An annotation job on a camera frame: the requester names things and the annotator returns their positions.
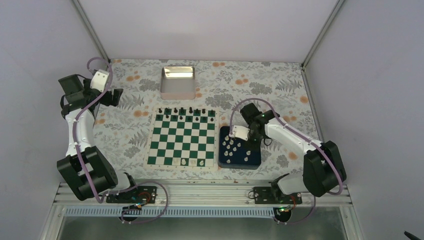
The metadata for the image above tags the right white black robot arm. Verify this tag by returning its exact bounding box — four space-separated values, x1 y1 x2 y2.
240 103 347 204

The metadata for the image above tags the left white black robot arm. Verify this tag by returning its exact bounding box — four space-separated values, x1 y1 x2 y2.
56 70 140 203

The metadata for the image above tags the green white chess board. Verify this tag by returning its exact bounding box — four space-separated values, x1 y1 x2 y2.
144 105 219 172

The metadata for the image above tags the dark blue plastic tray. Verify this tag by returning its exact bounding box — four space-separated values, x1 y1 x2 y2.
218 126 262 170

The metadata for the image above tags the floral patterned table mat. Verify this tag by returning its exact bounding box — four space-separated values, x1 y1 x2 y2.
93 59 318 181

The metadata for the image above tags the pink metal tin box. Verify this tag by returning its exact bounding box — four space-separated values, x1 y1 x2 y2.
159 66 196 100

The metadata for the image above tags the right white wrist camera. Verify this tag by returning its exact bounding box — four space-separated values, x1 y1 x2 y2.
228 125 250 141

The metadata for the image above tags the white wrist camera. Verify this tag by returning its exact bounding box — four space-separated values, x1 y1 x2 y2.
89 69 110 93
228 125 250 141

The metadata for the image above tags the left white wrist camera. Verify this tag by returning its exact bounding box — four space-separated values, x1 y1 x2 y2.
89 69 110 93

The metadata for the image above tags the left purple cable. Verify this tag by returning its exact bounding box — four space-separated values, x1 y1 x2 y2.
73 56 169 225

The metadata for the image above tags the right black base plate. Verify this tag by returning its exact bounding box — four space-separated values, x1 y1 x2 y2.
247 186 303 205

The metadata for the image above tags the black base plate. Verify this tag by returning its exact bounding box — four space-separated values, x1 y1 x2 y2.
106 186 157 205
247 186 303 205

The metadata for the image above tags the aluminium frame post left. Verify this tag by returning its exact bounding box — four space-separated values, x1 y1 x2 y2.
71 0 111 63

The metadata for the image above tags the aluminium frame post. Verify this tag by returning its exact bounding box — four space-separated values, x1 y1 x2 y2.
71 0 111 63
301 0 346 71

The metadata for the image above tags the aluminium front rail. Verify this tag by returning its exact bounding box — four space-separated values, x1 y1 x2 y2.
53 181 353 207

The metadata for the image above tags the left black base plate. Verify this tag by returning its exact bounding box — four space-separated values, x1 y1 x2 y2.
106 186 157 205

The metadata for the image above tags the aluminium frame post right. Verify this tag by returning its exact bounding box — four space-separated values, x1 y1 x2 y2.
301 0 346 71

